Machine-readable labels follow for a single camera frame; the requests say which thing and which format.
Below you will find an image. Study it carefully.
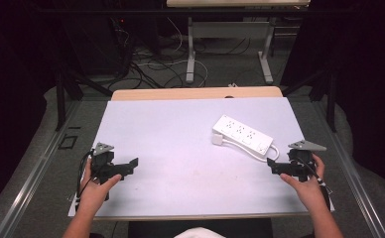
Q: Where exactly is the person's dark clothing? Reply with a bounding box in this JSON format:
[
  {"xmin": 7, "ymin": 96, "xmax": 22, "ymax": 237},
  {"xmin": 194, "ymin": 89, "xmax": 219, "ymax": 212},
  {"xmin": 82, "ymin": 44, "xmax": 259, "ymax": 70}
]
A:
[{"xmin": 128, "ymin": 217, "xmax": 275, "ymax": 238}]

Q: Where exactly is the white background desk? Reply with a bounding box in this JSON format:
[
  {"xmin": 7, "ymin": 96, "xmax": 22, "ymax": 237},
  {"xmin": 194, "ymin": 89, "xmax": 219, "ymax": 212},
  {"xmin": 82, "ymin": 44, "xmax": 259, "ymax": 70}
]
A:
[{"xmin": 166, "ymin": 0, "xmax": 312, "ymax": 85}]

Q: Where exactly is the aluminium floor rail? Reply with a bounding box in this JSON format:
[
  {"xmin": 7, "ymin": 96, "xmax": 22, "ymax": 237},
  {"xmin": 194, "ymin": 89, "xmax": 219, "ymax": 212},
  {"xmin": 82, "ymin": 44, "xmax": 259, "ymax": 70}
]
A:
[
  {"xmin": 313, "ymin": 100, "xmax": 385, "ymax": 238},
  {"xmin": 0, "ymin": 100, "xmax": 82, "ymax": 238}
]

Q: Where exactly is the person's right hand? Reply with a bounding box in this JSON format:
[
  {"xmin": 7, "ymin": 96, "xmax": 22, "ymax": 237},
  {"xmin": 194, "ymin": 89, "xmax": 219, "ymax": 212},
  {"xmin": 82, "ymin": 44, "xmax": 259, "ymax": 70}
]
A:
[{"xmin": 279, "ymin": 153, "xmax": 327, "ymax": 212}]

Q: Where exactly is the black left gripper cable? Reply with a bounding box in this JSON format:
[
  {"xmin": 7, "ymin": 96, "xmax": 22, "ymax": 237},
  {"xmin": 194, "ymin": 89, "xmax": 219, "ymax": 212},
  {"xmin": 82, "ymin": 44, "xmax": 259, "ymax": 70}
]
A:
[{"xmin": 75, "ymin": 149, "xmax": 96, "ymax": 200}]

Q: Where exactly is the tangle of floor cables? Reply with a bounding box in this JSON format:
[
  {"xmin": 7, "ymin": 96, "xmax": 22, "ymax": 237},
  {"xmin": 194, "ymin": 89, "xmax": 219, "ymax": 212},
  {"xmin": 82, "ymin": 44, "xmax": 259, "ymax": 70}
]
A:
[{"xmin": 110, "ymin": 16, "xmax": 258, "ymax": 90}]

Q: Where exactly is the white power strip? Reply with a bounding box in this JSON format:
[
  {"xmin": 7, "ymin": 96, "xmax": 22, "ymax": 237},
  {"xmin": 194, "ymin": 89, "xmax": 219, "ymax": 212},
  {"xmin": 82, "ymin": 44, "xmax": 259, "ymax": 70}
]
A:
[{"xmin": 211, "ymin": 114, "xmax": 275, "ymax": 159}]

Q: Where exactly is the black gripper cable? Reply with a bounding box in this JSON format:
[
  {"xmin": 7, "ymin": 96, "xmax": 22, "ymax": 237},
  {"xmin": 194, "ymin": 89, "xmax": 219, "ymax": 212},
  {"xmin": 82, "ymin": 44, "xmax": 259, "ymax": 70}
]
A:
[
  {"xmin": 75, "ymin": 149, "xmax": 96, "ymax": 200},
  {"xmin": 293, "ymin": 156, "xmax": 333, "ymax": 196}
]

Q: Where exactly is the wooden table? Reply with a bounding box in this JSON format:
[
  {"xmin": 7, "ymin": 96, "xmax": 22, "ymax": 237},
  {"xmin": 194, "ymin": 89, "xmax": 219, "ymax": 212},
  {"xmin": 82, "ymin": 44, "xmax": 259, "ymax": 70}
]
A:
[{"xmin": 110, "ymin": 85, "xmax": 285, "ymax": 102}]

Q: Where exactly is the white table sheet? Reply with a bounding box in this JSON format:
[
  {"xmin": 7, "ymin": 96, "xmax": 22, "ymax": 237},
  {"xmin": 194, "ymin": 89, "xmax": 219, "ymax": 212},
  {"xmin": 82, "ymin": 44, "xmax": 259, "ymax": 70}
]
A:
[{"xmin": 66, "ymin": 96, "xmax": 335, "ymax": 220}]

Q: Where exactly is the white cloth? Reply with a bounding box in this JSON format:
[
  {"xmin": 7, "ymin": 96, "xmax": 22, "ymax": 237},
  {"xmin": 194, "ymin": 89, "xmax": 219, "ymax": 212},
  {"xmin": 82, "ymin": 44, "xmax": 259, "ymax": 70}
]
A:
[{"xmin": 173, "ymin": 227, "xmax": 227, "ymax": 238}]

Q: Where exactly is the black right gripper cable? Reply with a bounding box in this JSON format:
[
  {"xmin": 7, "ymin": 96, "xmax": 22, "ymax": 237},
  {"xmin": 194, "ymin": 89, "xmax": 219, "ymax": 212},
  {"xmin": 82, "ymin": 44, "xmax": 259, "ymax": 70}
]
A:
[{"xmin": 293, "ymin": 156, "xmax": 333, "ymax": 196}]

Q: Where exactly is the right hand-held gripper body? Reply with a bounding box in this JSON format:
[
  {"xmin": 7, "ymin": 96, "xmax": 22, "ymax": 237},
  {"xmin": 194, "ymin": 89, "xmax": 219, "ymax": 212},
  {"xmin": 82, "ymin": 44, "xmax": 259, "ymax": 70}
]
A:
[{"xmin": 279, "ymin": 139, "xmax": 327, "ymax": 183}]

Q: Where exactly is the black metal stand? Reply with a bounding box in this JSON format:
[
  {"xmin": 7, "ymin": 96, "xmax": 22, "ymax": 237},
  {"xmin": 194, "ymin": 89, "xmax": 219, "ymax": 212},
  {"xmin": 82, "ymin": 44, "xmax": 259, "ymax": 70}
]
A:
[
  {"xmin": 281, "ymin": 65, "xmax": 338, "ymax": 134},
  {"xmin": 53, "ymin": 62, "xmax": 114, "ymax": 132}
]

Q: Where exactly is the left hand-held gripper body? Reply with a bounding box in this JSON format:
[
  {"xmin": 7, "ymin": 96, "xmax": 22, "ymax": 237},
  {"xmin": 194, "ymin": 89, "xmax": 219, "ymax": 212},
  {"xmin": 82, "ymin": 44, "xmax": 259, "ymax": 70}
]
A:
[{"xmin": 90, "ymin": 142, "xmax": 130, "ymax": 201}]

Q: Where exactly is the person's left hand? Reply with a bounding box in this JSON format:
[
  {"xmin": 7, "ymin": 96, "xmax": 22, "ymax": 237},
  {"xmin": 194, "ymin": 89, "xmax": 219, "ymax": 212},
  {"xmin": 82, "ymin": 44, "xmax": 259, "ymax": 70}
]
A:
[{"xmin": 77, "ymin": 158, "xmax": 123, "ymax": 216}]

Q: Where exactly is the dark computer cabinet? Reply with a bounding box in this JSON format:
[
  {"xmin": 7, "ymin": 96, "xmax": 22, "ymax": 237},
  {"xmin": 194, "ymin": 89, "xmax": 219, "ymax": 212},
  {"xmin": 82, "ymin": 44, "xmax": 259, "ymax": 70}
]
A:
[{"xmin": 61, "ymin": 13, "xmax": 139, "ymax": 78}]

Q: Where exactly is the white power strip cable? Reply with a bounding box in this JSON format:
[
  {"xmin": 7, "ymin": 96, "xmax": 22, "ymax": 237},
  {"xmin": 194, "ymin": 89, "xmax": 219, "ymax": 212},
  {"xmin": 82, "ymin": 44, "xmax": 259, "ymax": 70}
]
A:
[{"xmin": 211, "ymin": 133, "xmax": 281, "ymax": 164}]

